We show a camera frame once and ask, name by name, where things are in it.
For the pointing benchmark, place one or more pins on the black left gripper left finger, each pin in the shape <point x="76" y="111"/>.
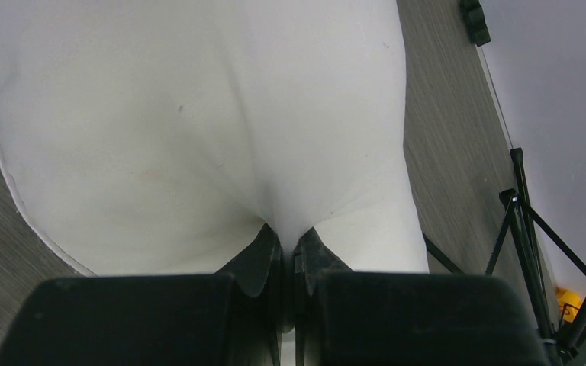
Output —
<point x="230" y="317"/>

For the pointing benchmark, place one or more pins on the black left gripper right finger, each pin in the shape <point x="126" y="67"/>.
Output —
<point x="347" y="317"/>

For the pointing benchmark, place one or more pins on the white pillow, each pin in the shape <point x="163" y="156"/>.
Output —
<point x="147" y="137"/>

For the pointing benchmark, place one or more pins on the black folded stand tripod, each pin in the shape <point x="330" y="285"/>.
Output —
<point x="521" y="222"/>

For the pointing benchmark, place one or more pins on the small black wall clip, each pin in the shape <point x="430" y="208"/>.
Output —
<point x="474" y="20"/>

